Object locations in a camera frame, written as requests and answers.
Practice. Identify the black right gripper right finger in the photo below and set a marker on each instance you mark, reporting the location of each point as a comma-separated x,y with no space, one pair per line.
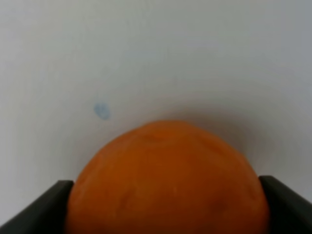
290,212

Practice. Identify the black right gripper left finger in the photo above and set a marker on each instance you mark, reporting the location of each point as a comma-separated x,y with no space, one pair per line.
46,215

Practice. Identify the orange tangerine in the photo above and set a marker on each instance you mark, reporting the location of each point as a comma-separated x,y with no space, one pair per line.
167,177

